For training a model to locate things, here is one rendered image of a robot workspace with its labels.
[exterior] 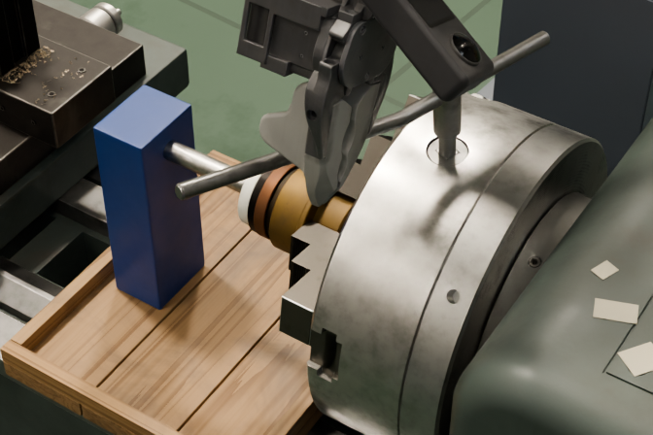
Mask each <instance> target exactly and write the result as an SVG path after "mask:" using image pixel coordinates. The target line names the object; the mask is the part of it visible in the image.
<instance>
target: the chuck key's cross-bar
mask: <svg viewBox="0 0 653 435"><path fill-rule="evenodd" d="M548 44H550V36H549V34H548V33H547V32H545V31H540V32H538V33H536V34H535V35H533V36H531V37H530V38H528V39H527V40H525V41H523V42H521V43H520V44H518V45H516V46H514V47H513V48H511V49H509V50H506V51H505V52H503V53H501V54H499V55H498V56H496V57H494V58H492V59H491V60H492V61H493V63H494V71H493V73H492V74H491V75H490V76H489V77H488V78H487V79H489V78H490V77H492V76H493V75H495V74H497V73H499V72H500V71H502V70H504V69H506V68H507V67H509V66H511V65H513V64H514V63H516V62H518V61H520V60H521V59H523V58H525V57H527V56H528V55H530V54H532V53H534V52H535V51H537V50H540V49H541V48H543V47H545V46H547V45H548ZM487 79H485V80H484V81H486V80H487ZM484 81H483V82H484ZM442 104H443V102H442V100H440V99H439V98H438V96H437V95H436V94H435V93H434V92H432V93H431V94H429V95H427V96H425V97H424V98H422V99H420V100H418V101H416V102H415V103H413V104H411V105H409V106H408V107H406V108H404V109H402V110H400V111H398V112H396V113H394V114H391V115H388V116H385V117H380V118H377V119H375V121H374V124H373V126H372V129H371V131H370V133H369V134H367V136H366V139H369V138H372V137H375V136H378V135H381V134H384V133H387V132H390V131H393V130H396V129H399V128H400V127H402V126H405V125H407V124H409V123H411V122H412V121H414V120H416V119H418V118H419V117H422V116H424V115H425V114H427V113H429V112H431V111H432V110H434V109H436V108H438V107H439V106H441V105H442ZM366 139H365V140H366ZM291 164H293V163H291V162H290V161H289V160H287V159H286V158H285V157H283V156H282V155H281V154H280V153H278V152H277V151H275V152H272V153H270V154H267V155H263V156H260V157H257V158H254V159H251V160H248V161H245V162H242V163H239V164H236V165H233V166H230V167H226V168H223V169H221V170H218V171H215V172H212V173H209V174H206V175H203V176H200V177H197V178H194V179H190V180H187V181H184V182H181V183H178V184H176V186H175V193H176V195H177V197H178V198H179V199H181V200H185V199H188V198H191V197H193V196H196V195H199V194H202V193H205V192H208V191H212V190H215V189H218V188H221V187H224V186H227V185H230V184H235V183H238V182H241V181H244V180H247V179H249V178H252V177H255V176H258V175H261V174H264V173H267V172H270V171H273V170H276V169H279V168H282V167H285V166H288V165H291Z"/></svg>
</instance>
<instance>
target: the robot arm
mask: <svg viewBox="0 0 653 435"><path fill-rule="evenodd" d="M251 6H252V7H251ZM248 23H249V24H248ZM247 29H248V30H247ZM246 35H247V36H246ZM396 45H397V46H398V47H399V48H400V50H401V51H402V52H403V53H404V55H405V56H406V57H407V58H408V60H409V61H410V62H411V63H412V65H413V66H414V67H415V68H416V70H417V71H418V72H419V73H420V75H421V76H422V77H423V78H424V80H425V81H426V82H427V83H428V85H429V86H430V88H431V89H432V90H433V91H434V93H435V94H436V95H437V96H438V98H439V99H440V100H442V101H445V102H449V101H452V100H454V99H456V98H458V97H459V96H461V95H463V94H465V93H467V92H468V91H470V90H472V89H474V88H475V87H477V86H478V85H480V84H481V83H482V82H483V81H484V80H485V79H487V78H488V77H489V76H490V75H491V74H492V73H493V71H494V63H493V61H492V60H491V59H490V57H489V56H488V55H487V54H486V53H485V52H484V51H483V50H482V48H481V47H480V46H479V45H478V43H477V42H476V41H475V40H474V38H473V37H472V36H471V35H470V33H469V32H468V31H467V30H466V28H465V27H464V26H463V24H462V23H461V22H460V21H459V19H458V18H457V17H456V16H455V14H454V13H453V12H452V11H451V9H450V8H449V7H448V6H447V5H446V3H445V2H444V1H443V0H245V4H244V10H243V15H242V21H241V28H240V34H239V40H238V46H237V52H236V53H238V54H241V55H243V56H246V57H248V58H251V59H252V60H255V61H257V62H260V67H261V68H264V69H266V70H269V71H271V72H274V73H276V74H278V75H281V76H283V77H286V76H288V75H291V74H293V73H295V74H297V75H299V76H301V77H304V78H306V79H309V82H305V83H302V84H300V85H299V86H298V87H297V88H296V89H295V91H294V93H293V97H292V102H291V104H290V106H289V109H288V110H287V111H285V112H278V113H269V114H266V115H264V116H263V117H262V118H261V120H260V124H259V133H260V136H261V138H262V140H263V141H264V142H265V143H266V144H267V145H268V146H270V147H271V148H272V149H274V150H275V151H277V152H278V153H280V154H281V155H282V156H283V157H285V158H286V159H287V160H289V161H290V162H291V163H293V164H294V165H295V166H297V167H298V168H299V169H300V170H301V171H302V172H303V175H304V177H305V184H306V190H307V194H308V197H309V199H310V202H311V204H312V205H314V206H316V207H320V206H321V205H322V204H325V203H326V202H327V201H328V200H329V199H330V198H331V197H332V196H333V195H334V194H335V193H336V192H337V191H338V190H339V189H340V187H341V186H342V185H343V184H344V183H345V181H346V179H347V177H348V175H349V173H350V172H351V170H352V168H353V166H354V164H355V162H356V160H357V158H358V156H359V154H360V152H361V149H362V147H363V144H364V142H365V139H366V136H367V134H369V133H370V131H371V129H372V126H373V124H374V121H375V119H376V117H377V114H378V112H379V109H380V107H381V104H382V102H383V99H384V96H385V94H386V91H387V88H388V85H389V81H390V77H391V73H392V69H393V64H394V55H395V49H396Z"/></svg>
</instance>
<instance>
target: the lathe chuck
mask: <svg viewBox="0 0 653 435"><path fill-rule="evenodd" d="M550 125H559V124H556V123H554V122H551V121H549V120H546V119H543V118H541V117H537V116H534V115H531V114H529V113H526V112H524V111H521V110H519V109H516V108H513V107H511V106H508V105H506V104H503V103H500V102H499V101H492V100H490V99H487V98H485V97H484V96H482V95H479V94H476V93H473V94H471V95H470V94H468V92H467V93H465V94H463V95H462V131H461V133H460V135H459V136H457V137H456V139H458V140H460V141H462V142H463V143H464V144H465V145H466V147H467V149H468V156H467V158H466V159H465V160H464V161H463V162H462V163H460V164H458V165H455V166H449V167H444V166H439V165H436V164H434V163H433V162H431V161H430V160H429V158H428V156H427V149H428V147H429V145H430V144H431V143H432V142H433V141H435V140H437V139H438V137H437V136H436V135H435V134H434V132H433V110H432V111H431V112H429V113H427V114H425V115H424V116H422V117H419V118H418V119H416V120H414V121H412V122H411V123H409V124H407V125H405V126H404V127H403V129H402V130H401V131H400V132H399V133H398V135H397V136H396V137H395V139H394V140H393V141H392V143H391V144H390V145H389V147H388V148H387V149H386V151H385V152H384V154H383V155H382V157H381V158H380V159H379V161H378V163H377V164H376V166H375V167H374V169H373V170H372V172H371V174H370V175H369V177H368V179H367V180H366V182H365V184H364V186H363V187H362V189H361V192H360V194H359V195H358V197H357V199H356V201H355V203H354V205H353V207H352V209H351V211H350V213H349V214H348V216H347V218H346V220H345V223H344V225H343V227H342V229H341V231H340V234H339V236H338V238H337V241H336V243H335V246H334V248H333V251H332V253H331V256H330V259H329V261H328V264H327V267H326V271H325V274H324V277H323V280H322V283H321V286H320V290H319V293H318V297H317V301H316V305H315V309H314V313H313V317H312V322H311V329H312V330H314V331H316V332H318V333H320V334H322V333H323V332H324V331H325V330H328V331H330V332H332V333H334V334H336V335H337V337H336V342H337V343H340V344H342V348H341V353H340V359H339V367H338V374H336V373H335V374H334V375H333V376H330V375H328V374H326V373H324V372H322V366H321V365H319V364H317V363H315V362H313V361H311V360H310V359H309V360H308V361H307V377H308V384H309V388H310V392H311V395H312V398H313V401H314V403H315V405H316V406H317V408H318V409H319V410H320V411H321V412H322V413H323V414H325V415H327V416H328V417H330V418H333V419H335V420H337V421H339V422H341V423H343V424H345V425H347V426H349V427H351V428H353V429H355V430H357V431H359V432H360V433H362V434H364V435H400V431H399V413H400V402H401V395H402V390H403V385H404V380H405V375H406V371H407V366H408V362H409V359H410V355H411V352H412V349H413V345H414V342H415V339H416V336H417V333H418V330H419V326H420V324H421V321H422V318H423V315H424V312H425V310H426V307H427V304H428V303H429V300H430V296H431V294H432V291H433V289H434V286H435V284H436V282H437V279H438V277H439V275H440V272H441V270H442V268H443V266H444V264H445V261H446V259H447V257H448V255H449V253H450V251H451V249H452V247H453V246H454V244H455V242H456V240H457V238H458V236H459V234H460V232H461V230H462V229H463V227H464V224H465V222H466V221H467V219H468V217H469V215H470V214H471V212H472V210H473V208H474V207H475V205H476V203H477V202H478V200H479V199H480V197H481V195H482V194H483V192H484V191H485V189H486V188H487V186H488V185H489V183H490V182H491V180H492V179H493V178H494V176H495V175H496V173H497V172H498V170H499V169H500V168H501V166H502V165H503V164H504V163H505V161H506V160H507V159H508V158H509V157H510V156H511V154H512V153H513V152H514V151H516V150H517V149H518V148H519V147H520V146H521V145H522V144H523V143H524V142H525V141H526V140H527V139H528V138H530V137H531V136H532V135H533V134H534V133H535V132H537V131H539V130H540V129H542V128H544V127H547V126H550Z"/></svg>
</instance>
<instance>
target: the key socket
mask: <svg viewBox="0 0 653 435"><path fill-rule="evenodd" d="M436 150H438V139H437V140H435V141H433V142H432V143H431V144H430V145H429V147H428V149H427V156H428V158H429V160H430V161H431V162H433V163H434V164H436V165H439V166H444V167H449V166H455V165H458V164H460V163H462V162H463V161H464V160H465V159H466V158H467V156H468V149H467V147H466V145H465V144H464V143H463V142H462V141H460V140H458V139H456V150H457V151H458V152H459V153H458V154H457V155H455V156H453V157H451V158H450V159H448V160H445V159H444V158H443V157H442V156H440V155H439V154H438V153H437V152H436Z"/></svg>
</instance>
